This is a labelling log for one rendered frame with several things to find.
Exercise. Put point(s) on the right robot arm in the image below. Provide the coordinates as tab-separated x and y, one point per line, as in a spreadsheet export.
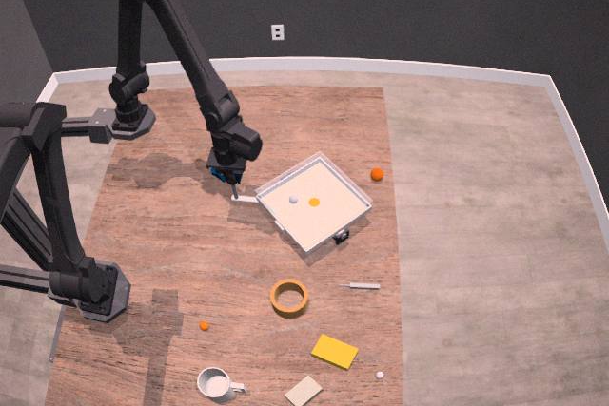
27	128

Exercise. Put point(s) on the yellow flat rectangular block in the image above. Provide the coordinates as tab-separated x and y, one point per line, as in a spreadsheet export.
334	352

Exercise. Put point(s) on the pale pink flat rectangular block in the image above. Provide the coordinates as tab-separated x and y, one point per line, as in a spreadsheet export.
303	392

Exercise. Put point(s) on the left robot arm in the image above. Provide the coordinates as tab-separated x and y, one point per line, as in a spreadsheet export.
132	79

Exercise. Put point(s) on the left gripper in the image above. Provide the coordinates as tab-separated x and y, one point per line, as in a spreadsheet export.
226	163

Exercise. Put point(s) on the white mug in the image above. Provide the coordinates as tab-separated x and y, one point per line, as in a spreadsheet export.
212	382

